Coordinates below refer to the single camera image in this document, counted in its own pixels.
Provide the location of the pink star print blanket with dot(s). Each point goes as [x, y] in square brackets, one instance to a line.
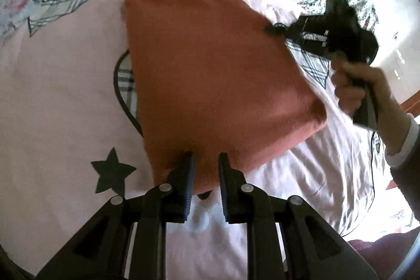
[59, 109]

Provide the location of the person's right hand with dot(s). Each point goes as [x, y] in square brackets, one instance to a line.
[384, 103]

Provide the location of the orange knit sweater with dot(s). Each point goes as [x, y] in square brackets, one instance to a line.
[213, 76]

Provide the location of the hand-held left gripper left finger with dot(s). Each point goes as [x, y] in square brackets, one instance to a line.
[189, 181]

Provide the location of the person's right forearm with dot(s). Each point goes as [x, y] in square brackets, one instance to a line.
[407, 162]

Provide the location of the maroon cloth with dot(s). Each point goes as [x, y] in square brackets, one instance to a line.
[380, 250]

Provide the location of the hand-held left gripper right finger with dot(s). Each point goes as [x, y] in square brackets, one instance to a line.
[223, 181]

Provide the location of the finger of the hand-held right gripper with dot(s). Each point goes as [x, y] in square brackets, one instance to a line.
[279, 30]

